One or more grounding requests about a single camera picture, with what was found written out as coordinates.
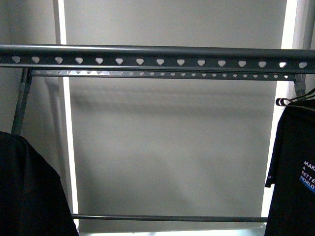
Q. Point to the dark perforated rail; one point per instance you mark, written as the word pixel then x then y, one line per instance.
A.
pixel 158 58
pixel 164 75

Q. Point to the dark perforated rear rail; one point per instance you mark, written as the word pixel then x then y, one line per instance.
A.
pixel 164 75

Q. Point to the dark perforated front rail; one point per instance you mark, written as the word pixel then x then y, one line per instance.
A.
pixel 158 58

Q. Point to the black printed t-shirt right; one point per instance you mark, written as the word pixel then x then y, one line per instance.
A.
pixel 292 173

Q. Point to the grey right rack joint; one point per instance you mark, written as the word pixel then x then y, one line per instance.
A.
pixel 299 84

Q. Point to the thin lower rack bar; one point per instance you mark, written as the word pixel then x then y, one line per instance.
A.
pixel 237 219

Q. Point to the grey rack upright post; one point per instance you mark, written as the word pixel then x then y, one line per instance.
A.
pixel 24 89

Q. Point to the dark metal clothes hanger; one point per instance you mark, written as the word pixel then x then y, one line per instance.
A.
pixel 283 102

